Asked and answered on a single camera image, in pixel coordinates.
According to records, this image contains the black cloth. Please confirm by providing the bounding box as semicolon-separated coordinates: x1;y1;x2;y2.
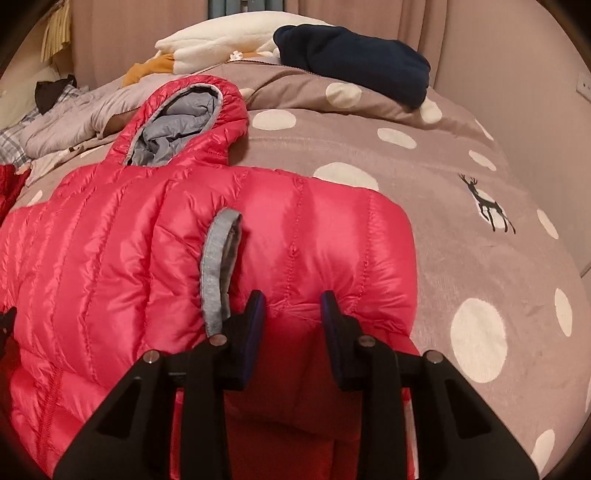
34;75;77;115

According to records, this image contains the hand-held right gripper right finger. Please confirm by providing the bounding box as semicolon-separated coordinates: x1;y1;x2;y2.
320;290;540;480

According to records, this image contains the navy folded garment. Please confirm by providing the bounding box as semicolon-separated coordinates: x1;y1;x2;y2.
273;25;431;110

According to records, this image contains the white pillow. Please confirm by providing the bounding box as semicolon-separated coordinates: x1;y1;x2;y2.
0;65;61;130

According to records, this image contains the red hooded down jacket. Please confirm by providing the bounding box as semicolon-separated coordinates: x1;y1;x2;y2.
0;76;421;480

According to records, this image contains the white fleece blanket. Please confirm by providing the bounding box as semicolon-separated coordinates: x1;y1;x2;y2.
154;10;333;75

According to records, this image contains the striped hanging cloth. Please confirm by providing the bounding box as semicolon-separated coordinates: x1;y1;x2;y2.
41;0;74;63

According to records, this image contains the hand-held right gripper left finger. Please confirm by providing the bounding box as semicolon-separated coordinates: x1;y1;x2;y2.
53;290;267;480

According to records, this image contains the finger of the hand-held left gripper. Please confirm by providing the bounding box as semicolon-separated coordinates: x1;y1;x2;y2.
0;307;18;365

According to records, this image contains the taupe polka dot duvet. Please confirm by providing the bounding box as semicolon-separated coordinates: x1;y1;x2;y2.
0;62;591;480

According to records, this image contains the lavender grey quilted jacket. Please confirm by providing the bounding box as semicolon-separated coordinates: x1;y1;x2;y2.
21;83;153;160

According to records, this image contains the mustard yellow cloth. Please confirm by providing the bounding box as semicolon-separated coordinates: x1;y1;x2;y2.
121;53;176;88

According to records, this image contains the dark red down jacket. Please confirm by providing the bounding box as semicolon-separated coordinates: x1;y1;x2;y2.
0;164;31;217

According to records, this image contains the blue grey curtain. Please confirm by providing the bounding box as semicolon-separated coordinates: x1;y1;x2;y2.
207;0;289;19

